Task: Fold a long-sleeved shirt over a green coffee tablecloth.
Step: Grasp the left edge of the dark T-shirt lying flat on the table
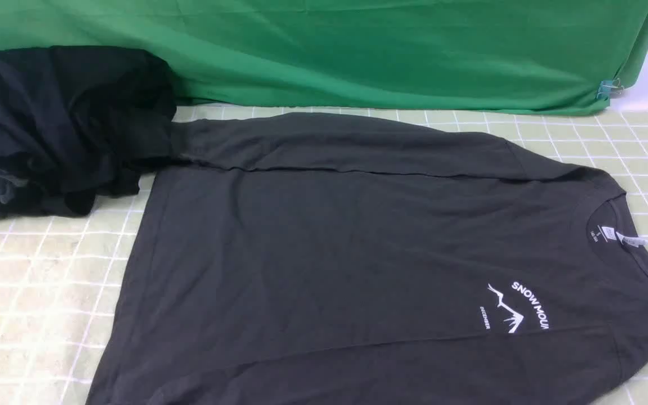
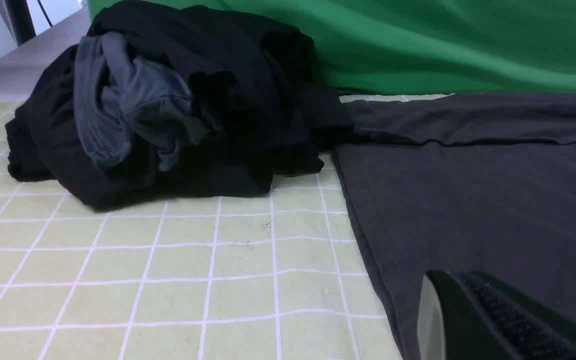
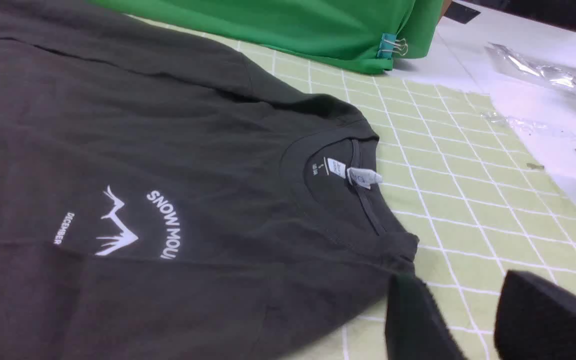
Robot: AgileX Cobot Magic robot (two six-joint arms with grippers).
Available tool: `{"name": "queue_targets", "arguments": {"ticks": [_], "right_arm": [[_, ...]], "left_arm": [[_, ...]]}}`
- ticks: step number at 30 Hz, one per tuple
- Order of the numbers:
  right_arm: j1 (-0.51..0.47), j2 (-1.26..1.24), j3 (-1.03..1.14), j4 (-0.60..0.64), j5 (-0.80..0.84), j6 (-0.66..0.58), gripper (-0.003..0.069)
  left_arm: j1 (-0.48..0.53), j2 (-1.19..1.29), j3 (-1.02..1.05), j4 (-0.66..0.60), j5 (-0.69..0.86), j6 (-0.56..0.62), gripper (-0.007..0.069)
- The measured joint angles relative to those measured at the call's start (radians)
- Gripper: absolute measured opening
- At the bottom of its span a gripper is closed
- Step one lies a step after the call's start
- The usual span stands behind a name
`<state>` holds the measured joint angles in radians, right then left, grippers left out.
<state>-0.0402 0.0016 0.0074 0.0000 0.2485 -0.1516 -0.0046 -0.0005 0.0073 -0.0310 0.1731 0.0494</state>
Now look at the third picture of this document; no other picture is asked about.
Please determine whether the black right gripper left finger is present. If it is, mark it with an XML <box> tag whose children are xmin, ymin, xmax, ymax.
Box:
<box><xmin>384</xmin><ymin>273</ymin><xmax>466</xmax><ymax>360</ymax></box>

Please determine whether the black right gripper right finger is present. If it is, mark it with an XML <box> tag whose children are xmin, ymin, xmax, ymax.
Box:
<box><xmin>493</xmin><ymin>270</ymin><xmax>576</xmax><ymax>360</ymax></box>

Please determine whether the gray long sleeve shirt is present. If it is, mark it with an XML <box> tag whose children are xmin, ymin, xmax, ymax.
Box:
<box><xmin>0</xmin><ymin>0</ymin><xmax>419</xmax><ymax>360</ymax></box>

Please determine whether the light green grid tablecloth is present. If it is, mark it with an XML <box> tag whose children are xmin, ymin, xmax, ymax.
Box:
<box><xmin>128</xmin><ymin>15</ymin><xmax>576</xmax><ymax>360</ymax></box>

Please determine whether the clear plastic wrap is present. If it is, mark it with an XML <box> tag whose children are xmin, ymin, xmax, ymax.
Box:
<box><xmin>480</xmin><ymin>111</ymin><xmax>576</xmax><ymax>141</ymax></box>

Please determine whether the clear plastic bag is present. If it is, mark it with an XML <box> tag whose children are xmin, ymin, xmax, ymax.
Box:
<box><xmin>484</xmin><ymin>43</ymin><xmax>576</xmax><ymax>92</ymax></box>

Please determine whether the teal binder clip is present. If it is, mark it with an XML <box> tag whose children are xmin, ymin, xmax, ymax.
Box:
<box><xmin>376</xmin><ymin>32</ymin><xmax>409</xmax><ymax>60</ymax></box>

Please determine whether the green backdrop cloth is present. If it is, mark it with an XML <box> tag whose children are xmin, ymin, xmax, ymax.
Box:
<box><xmin>95</xmin><ymin>0</ymin><xmax>450</xmax><ymax>75</ymax></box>

